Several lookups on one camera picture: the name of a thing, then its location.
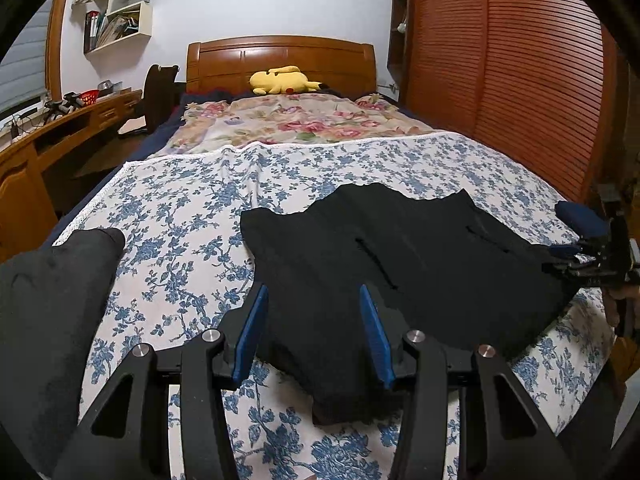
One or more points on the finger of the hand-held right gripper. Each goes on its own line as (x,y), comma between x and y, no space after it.
(557,269)
(567,249)

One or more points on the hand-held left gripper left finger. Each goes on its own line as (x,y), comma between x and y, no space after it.
(247,340)

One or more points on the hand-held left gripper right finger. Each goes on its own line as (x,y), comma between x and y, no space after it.
(377,340)

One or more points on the black garment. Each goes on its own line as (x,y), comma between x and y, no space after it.
(425,285)

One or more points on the person's right hand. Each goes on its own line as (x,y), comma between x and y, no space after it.
(620,305)

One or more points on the blue floral bed sheet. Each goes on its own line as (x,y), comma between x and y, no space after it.
(175,210)

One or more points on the wooden louvered wardrobe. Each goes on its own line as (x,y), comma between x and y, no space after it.
(525,60)

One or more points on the dark grey cloth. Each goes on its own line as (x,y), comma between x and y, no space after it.
(40,310)

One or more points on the pink floral blanket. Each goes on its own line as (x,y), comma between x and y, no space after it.
(300,120)

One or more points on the dark desk chair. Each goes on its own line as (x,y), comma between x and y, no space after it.
(160,95)

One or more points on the yellow plush toy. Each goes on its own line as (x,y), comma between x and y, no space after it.
(280,81)

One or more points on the small white figurine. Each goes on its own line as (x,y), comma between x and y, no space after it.
(402,25)

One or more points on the wooden desk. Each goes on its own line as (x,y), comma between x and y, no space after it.
(30,160)

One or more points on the wooden bed headboard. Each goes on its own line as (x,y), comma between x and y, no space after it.
(280,52)

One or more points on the red basket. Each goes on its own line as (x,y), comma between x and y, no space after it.
(87,97)

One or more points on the grey window blind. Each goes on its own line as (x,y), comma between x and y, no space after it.
(22,60)

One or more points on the white wall shelf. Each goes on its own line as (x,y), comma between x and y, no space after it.
(120,10)

